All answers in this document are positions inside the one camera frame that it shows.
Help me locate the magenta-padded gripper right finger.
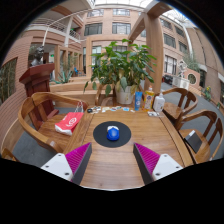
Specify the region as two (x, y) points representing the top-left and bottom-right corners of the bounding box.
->
(133, 142), (184, 185)

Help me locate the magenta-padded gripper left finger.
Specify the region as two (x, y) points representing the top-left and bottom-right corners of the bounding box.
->
(40, 142), (93, 185)

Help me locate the blue and white computer mouse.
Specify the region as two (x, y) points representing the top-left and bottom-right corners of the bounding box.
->
(106, 125), (120, 142)

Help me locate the black round mouse pad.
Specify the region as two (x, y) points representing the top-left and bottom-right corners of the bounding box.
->
(92, 120), (132, 149)

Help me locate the wooden armchair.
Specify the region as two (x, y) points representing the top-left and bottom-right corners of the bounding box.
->
(174, 109), (224, 164)
(1, 147), (19, 163)
(18, 91), (89, 154)
(94, 84), (118, 108)
(161, 87), (199, 126)

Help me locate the black notebook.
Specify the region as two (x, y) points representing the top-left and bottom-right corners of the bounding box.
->
(184, 129), (203, 154)

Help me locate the red and white bag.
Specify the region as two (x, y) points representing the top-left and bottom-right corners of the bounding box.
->
(54, 101), (85, 137)

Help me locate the small white packet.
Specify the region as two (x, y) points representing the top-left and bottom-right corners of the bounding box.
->
(147, 110), (161, 118)

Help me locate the white pump bottle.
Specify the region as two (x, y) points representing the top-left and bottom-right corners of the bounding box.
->
(152, 90), (166, 113)

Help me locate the yellow dish soap bottle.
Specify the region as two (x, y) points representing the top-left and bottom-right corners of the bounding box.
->
(143, 84), (156, 112)

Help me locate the blue squeeze tube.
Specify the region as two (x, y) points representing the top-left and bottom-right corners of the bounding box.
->
(134, 91), (144, 112)

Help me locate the yellow flowering plant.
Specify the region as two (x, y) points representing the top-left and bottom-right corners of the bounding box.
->
(203, 85), (213, 102)

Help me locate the dark parked car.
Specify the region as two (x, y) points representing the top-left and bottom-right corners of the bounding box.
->
(163, 73), (174, 85)

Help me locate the agave plant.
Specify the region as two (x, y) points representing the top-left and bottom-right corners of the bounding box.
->
(53, 69), (74, 84)

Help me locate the white outdoor sculpture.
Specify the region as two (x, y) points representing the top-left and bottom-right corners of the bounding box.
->
(178, 59), (188, 79)

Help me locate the green plant in white pot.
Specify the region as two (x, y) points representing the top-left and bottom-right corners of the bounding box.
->
(83, 38), (158, 105)

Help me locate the grey bust statue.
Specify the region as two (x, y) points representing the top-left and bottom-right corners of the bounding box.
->
(30, 45), (46, 67)

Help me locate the dark red wooden pedestal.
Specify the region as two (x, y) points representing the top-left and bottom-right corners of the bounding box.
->
(18, 63), (59, 131)

